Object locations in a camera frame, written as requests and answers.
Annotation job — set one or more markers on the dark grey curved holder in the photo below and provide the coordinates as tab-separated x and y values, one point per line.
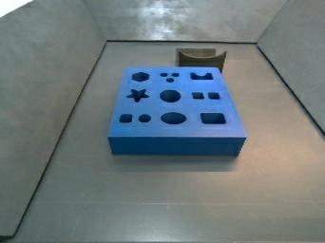
201	57

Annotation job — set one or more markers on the blue foam shape-sorter block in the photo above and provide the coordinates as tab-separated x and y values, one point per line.
174	111

